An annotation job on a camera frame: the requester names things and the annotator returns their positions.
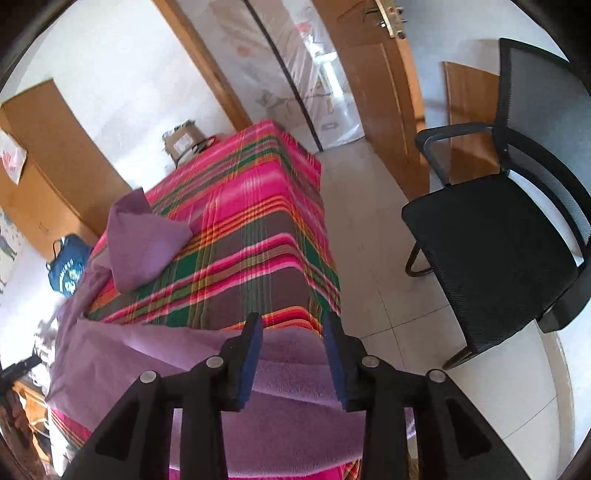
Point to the wooden wardrobe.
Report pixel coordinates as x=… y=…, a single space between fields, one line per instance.
x=55 y=166

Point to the wooden door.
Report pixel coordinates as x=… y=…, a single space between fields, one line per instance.
x=383 y=101

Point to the wooden door frame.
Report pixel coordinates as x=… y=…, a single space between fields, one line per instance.
x=203 y=60

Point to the cluttered white side table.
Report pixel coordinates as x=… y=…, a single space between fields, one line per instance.
x=46 y=337

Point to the cardboard box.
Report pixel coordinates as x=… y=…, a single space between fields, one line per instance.
x=184 y=141

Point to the cartoon wall sticker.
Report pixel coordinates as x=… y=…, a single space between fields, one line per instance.
x=7 y=249

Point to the white plastic bag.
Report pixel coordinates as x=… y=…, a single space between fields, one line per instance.
x=11 y=157

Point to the wooden board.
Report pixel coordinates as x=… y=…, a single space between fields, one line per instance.
x=471 y=101

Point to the black mesh office chair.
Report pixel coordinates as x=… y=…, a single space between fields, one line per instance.
x=485 y=249

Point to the pink green plaid blanket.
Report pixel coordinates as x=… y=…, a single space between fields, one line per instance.
x=240 y=230

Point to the purple fleece pants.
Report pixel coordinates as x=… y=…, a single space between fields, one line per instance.
x=286 y=369

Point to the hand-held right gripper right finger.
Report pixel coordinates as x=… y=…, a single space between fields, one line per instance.
x=334 y=364

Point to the blue tote bag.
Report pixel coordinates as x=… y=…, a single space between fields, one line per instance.
x=69 y=267

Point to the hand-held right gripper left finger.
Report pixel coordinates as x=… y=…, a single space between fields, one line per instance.
x=249 y=364

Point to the printed mesh door curtain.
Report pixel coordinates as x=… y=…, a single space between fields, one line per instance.
x=300 y=78

